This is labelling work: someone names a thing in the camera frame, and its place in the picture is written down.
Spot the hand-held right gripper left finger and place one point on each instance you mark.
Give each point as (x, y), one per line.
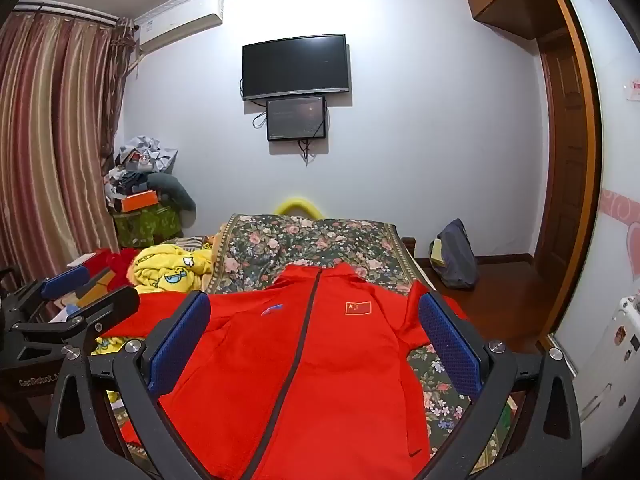
(180, 345)

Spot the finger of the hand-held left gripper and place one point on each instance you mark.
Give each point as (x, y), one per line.
(107, 305)
(65, 279)

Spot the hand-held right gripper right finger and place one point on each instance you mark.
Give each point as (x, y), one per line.
(450, 345)

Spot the red zip jacket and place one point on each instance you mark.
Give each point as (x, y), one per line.
(325, 385)

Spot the red plush cloth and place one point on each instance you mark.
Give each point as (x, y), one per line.
(112, 267)

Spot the yellow cartoon print blanket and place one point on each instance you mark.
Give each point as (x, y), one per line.
(165, 270)

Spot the grey backpack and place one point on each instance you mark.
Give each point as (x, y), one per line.
(457, 260)

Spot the green floral bag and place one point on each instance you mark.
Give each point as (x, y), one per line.
(145, 227)

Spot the yellow folder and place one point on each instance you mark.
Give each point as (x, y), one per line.
(437, 252)

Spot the orange box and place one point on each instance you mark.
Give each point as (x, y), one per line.
(140, 201)

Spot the floral bedspread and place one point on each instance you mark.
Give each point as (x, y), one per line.
(280, 245)

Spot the pile of grey clutter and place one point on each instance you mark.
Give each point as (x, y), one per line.
(140, 157)

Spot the striped brown curtain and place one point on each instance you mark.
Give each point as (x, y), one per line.
(50, 135)

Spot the white plastic object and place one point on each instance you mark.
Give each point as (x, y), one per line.
(629, 322)

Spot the wooden door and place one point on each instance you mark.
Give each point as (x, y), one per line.
(562, 160)

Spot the white wardrobe sliding door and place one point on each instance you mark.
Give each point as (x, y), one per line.
(610, 185)

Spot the small black monitor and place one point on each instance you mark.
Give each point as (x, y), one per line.
(295, 117)

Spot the white air conditioner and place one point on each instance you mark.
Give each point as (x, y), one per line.
(180, 22)

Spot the large black television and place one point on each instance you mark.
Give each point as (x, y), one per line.
(295, 67)

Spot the wooden overhead cabinet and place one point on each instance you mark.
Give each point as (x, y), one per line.
(505, 0)

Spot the wooden bed frame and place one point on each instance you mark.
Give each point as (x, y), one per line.
(409, 249)

